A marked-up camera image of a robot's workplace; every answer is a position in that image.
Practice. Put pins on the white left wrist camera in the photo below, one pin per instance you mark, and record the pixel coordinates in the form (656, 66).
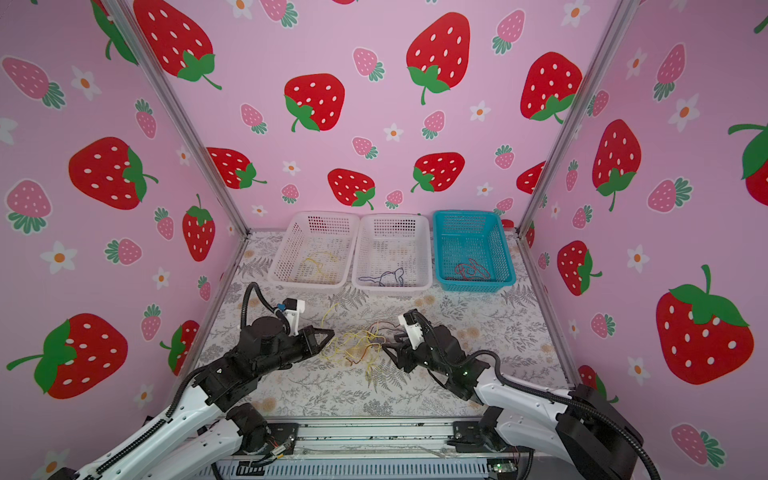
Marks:
(292, 309)

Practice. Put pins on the teal plastic basket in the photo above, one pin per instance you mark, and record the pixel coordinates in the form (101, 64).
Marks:
(471, 252)

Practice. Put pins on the aluminium frame post left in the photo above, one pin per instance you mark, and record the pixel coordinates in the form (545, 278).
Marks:
(128, 26)

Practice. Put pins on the white plastic basket left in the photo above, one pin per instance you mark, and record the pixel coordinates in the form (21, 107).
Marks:
(316, 252)

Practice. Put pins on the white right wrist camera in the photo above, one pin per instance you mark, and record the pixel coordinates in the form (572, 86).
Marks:
(415, 325)

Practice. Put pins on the aluminium frame post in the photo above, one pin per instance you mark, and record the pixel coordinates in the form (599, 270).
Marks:
(613, 36)
(128, 26)

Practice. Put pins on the white plastic basket middle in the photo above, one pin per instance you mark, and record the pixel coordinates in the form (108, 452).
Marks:
(393, 255)

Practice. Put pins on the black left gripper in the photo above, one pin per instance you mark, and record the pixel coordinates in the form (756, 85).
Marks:
(308, 337)

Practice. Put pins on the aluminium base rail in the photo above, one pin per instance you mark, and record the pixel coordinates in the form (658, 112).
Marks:
(378, 448)

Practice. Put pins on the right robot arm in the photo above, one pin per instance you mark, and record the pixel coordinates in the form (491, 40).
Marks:
(578, 426)

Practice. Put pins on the white plastic basket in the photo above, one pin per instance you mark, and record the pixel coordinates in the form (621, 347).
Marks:
(316, 252)
(393, 255)

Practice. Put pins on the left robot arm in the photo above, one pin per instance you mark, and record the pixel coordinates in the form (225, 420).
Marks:
(207, 418)

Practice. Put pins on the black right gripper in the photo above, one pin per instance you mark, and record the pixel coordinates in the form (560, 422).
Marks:
(401, 350)

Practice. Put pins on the aluminium frame post right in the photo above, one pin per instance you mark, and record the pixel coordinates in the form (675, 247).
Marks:
(613, 36)

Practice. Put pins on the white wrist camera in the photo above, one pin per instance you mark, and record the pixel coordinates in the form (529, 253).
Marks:
(415, 325)
(292, 309)

